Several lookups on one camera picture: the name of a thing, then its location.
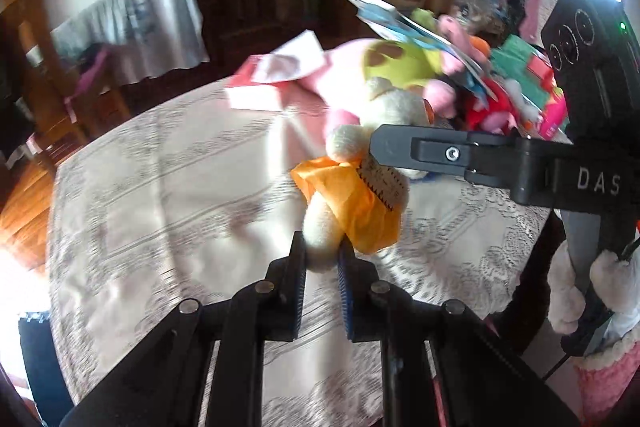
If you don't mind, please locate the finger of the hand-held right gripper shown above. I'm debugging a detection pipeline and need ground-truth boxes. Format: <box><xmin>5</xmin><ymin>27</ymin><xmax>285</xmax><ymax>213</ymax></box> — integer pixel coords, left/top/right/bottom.
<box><xmin>369</xmin><ymin>123</ymin><xmax>533</xmax><ymax>206</ymax></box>

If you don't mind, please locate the green plastic bag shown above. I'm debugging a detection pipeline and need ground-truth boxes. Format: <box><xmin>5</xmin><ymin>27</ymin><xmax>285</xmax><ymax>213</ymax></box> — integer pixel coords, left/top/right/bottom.
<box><xmin>492</xmin><ymin>34</ymin><xmax>556</xmax><ymax>108</ymax></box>

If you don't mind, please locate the red and pink plush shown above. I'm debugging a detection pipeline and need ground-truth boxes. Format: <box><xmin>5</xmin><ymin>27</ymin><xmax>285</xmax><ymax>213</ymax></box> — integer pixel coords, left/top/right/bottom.
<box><xmin>462</xmin><ymin>77</ymin><xmax>543</xmax><ymax>135</ymax></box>

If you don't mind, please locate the white plush with orange scarf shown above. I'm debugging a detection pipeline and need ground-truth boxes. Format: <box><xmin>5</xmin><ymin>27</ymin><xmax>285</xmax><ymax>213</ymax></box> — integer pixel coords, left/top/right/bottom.
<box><xmin>290</xmin><ymin>77</ymin><xmax>433</xmax><ymax>273</ymax></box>

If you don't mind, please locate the pink canister yellow lid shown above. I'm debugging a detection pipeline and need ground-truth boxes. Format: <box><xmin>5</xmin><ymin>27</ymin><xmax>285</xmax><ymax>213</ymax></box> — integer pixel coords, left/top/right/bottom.
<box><xmin>537</xmin><ymin>87</ymin><xmax>571</xmax><ymax>140</ymax></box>

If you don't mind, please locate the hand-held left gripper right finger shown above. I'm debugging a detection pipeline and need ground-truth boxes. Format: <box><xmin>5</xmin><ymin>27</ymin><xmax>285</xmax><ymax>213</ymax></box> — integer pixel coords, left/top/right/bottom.
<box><xmin>337</xmin><ymin>239</ymin><xmax>581</xmax><ymax>427</ymax></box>

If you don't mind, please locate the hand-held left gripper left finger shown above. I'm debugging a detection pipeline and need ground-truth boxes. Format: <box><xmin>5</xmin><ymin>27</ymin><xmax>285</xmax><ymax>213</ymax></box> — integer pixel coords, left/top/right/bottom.
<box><xmin>60</xmin><ymin>231</ymin><xmax>308</xmax><ymax>427</ymax></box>

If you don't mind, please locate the grey board book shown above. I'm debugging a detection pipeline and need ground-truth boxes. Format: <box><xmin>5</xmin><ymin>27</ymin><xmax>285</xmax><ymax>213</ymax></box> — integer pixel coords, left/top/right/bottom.
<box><xmin>360</xmin><ymin>4</ymin><xmax>498</xmax><ymax>100</ymax></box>

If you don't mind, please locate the pink tissue pack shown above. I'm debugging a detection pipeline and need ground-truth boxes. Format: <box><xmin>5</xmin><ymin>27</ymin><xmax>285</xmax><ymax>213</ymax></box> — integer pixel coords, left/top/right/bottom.
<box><xmin>224</xmin><ymin>31</ymin><xmax>326</xmax><ymax>112</ymax></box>

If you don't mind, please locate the grey draped cloth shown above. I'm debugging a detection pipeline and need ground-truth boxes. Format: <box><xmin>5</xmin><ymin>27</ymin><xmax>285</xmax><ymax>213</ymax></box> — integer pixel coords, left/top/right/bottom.
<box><xmin>52</xmin><ymin>0</ymin><xmax>213</xmax><ymax>88</ymax></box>

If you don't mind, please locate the white lace tablecloth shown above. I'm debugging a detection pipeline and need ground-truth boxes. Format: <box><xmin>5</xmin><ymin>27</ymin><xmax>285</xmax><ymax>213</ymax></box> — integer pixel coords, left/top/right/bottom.
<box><xmin>47</xmin><ymin>77</ymin><xmax>556</xmax><ymax>427</ymax></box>

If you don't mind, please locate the person's right hand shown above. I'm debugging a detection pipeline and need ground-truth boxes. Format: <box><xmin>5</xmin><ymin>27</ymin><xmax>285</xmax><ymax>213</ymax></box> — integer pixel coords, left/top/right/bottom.
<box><xmin>548</xmin><ymin>239</ymin><xmax>640</xmax><ymax>338</ymax></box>

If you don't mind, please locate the pink pig plush green outfit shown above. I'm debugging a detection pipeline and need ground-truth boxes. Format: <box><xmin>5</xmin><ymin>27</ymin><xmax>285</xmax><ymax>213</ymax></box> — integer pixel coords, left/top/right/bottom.
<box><xmin>295</xmin><ymin>38</ymin><xmax>458</xmax><ymax>142</ymax></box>

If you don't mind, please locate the red box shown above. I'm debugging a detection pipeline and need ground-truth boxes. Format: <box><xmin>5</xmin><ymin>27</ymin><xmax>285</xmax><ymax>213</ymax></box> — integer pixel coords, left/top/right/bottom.
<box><xmin>525</xmin><ymin>54</ymin><xmax>553</xmax><ymax>80</ymax></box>

